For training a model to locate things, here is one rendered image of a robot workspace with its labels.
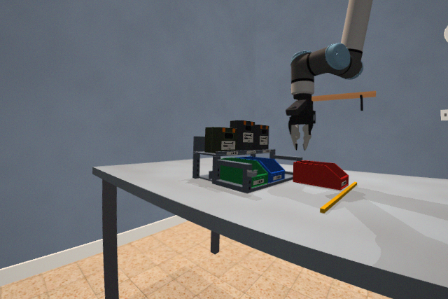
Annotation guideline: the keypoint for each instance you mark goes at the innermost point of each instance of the grey metal bin rack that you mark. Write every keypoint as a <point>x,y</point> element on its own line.
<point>214,175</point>

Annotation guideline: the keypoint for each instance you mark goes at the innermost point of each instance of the blue open bin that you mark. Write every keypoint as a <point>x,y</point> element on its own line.
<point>271,166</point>

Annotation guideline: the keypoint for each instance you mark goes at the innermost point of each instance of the yellow bar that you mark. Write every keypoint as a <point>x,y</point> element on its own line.
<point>333,201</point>

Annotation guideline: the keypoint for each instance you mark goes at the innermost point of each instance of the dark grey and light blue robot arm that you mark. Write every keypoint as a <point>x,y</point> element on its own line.
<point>340,59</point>

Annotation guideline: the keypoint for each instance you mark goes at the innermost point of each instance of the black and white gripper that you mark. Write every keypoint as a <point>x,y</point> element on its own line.
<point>304,118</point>

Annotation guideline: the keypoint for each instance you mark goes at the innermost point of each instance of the red bin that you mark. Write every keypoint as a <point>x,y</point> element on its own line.
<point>323,174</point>

